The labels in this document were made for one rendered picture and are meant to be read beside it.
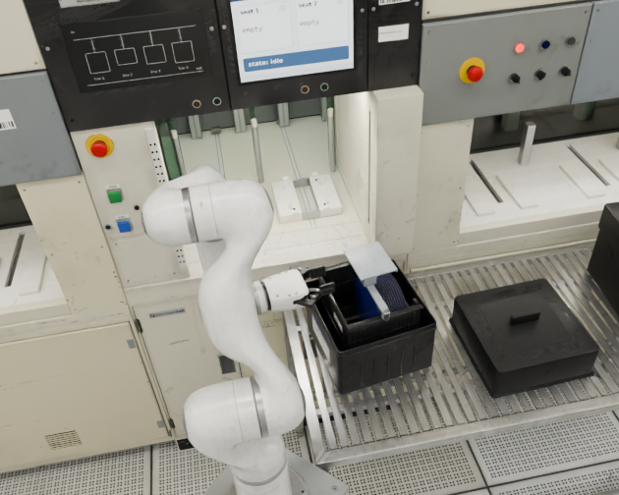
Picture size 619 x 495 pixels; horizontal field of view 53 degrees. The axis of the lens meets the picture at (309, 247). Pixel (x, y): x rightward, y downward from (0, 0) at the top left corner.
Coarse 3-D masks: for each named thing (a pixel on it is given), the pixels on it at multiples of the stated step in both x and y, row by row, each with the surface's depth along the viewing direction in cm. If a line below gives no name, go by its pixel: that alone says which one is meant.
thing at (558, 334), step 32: (512, 288) 177; (544, 288) 176; (480, 320) 168; (512, 320) 165; (544, 320) 167; (576, 320) 166; (480, 352) 163; (512, 352) 159; (544, 352) 159; (576, 352) 158; (512, 384) 159; (544, 384) 162
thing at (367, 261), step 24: (336, 264) 170; (360, 264) 155; (384, 264) 154; (336, 288) 172; (336, 312) 159; (384, 312) 152; (408, 312) 155; (336, 336) 166; (360, 336) 157; (384, 336) 160
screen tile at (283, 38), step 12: (240, 12) 140; (252, 12) 140; (264, 12) 141; (276, 12) 141; (288, 12) 142; (240, 24) 141; (252, 24) 142; (288, 24) 143; (240, 36) 143; (252, 36) 144; (264, 36) 144; (276, 36) 145; (288, 36) 145; (252, 48) 145; (264, 48) 146; (276, 48) 146
